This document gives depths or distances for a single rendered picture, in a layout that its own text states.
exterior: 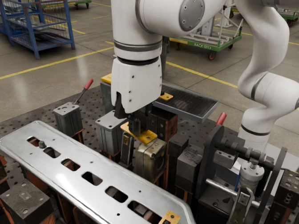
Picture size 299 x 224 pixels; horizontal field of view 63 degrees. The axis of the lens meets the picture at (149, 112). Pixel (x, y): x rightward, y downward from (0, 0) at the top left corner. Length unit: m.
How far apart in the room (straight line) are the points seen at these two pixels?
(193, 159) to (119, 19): 0.47
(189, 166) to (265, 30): 0.45
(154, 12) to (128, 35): 0.08
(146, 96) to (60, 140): 0.57
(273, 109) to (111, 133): 0.57
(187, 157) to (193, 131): 0.75
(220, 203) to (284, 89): 0.44
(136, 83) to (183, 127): 1.09
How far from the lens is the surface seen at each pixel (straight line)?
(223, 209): 0.78
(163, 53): 3.58
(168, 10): 0.33
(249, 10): 0.79
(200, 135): 1.46
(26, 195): 0.78
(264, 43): 0.82
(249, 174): 0.70
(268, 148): 1.32
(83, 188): 0.78
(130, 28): 0.39
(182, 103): 0.83
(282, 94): 0.94
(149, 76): 0.45
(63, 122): 1.03
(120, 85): 0.43
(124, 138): 0.79
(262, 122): 1.02
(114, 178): 0.79
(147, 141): 0.51
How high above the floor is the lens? 1.58
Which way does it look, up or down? 32 degrees down
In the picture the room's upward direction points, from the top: straight up
